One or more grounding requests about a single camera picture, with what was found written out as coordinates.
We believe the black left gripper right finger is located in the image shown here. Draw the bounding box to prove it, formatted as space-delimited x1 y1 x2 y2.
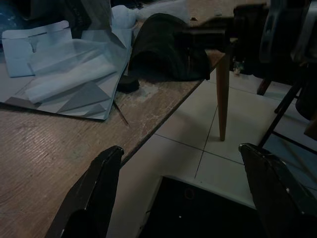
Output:
238 143 317 238

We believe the black rubbish bin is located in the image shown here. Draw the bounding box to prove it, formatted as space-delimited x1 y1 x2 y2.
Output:
138 175 270 238

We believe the white crumpled plastic bag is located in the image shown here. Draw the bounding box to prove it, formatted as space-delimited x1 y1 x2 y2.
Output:
110 0 190 29

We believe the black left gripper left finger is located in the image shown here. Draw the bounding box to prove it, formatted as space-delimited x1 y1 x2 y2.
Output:
45 145 124 238

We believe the clear plastic wrapping sheet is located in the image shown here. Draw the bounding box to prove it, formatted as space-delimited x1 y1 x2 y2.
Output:
24 39 119 104

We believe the wooden table leg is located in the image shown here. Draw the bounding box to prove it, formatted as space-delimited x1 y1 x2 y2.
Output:
215 53 230 142

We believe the black metal chair frame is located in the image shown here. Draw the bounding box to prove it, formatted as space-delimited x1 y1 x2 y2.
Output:
257 81 317 199

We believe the black baseball cap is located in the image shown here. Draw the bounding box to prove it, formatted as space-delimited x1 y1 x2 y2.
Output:
127 13 211 82

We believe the white flattened cardboard box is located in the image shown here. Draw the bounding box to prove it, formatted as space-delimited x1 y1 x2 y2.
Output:
0 20 133 122

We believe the thin wooden skewer stick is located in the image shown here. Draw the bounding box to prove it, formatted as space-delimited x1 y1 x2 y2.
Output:
113 101 130 126

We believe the small black crumpled object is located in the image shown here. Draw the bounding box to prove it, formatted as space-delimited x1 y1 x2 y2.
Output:
116 75 140 94

